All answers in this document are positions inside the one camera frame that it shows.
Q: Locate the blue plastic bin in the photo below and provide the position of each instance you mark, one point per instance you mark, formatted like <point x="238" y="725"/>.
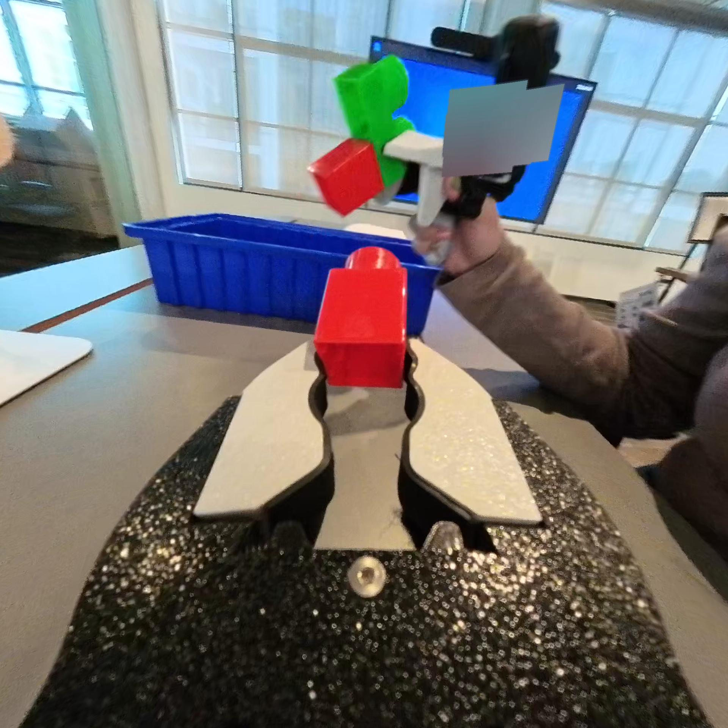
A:
<point x="227" y="267"/>

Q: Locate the black video bar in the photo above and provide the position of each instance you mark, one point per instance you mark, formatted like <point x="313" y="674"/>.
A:
<point x="460" y="42"/>

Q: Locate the red single-stud block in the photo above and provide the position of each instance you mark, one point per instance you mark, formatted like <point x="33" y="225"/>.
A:
<point x="364" y="330"/>
<point x="347" y="176"/>

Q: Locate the large flat screen monitor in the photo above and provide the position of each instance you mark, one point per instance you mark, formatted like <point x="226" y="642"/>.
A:
<point x="571" y="170"/>

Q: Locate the person's right forearm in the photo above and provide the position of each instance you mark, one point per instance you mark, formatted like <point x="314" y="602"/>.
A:
<point x="557" y="330"/>

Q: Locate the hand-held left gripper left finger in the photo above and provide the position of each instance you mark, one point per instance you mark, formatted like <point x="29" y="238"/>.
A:
<point x="261" y="449"/>

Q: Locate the cardboard box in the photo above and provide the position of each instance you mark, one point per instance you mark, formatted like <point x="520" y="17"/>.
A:
<point x="62" y="182"/>

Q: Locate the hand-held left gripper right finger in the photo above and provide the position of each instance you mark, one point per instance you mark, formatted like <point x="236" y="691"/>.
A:
<point x="472" y="455"/>

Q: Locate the white base document stand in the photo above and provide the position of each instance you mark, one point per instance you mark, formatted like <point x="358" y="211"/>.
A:
<point x="34" y="364"/>

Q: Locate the green two-stud block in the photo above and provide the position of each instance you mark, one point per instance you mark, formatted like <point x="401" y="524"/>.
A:
<point x="369" y="96"/>

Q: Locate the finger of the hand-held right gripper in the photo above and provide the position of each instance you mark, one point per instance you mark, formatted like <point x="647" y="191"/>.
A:
<point x="415" y="149"/>
<point x="388" y="196"/>

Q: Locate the person's right hand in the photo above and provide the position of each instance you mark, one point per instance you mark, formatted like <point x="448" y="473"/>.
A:
<point x="478" y="242"/>

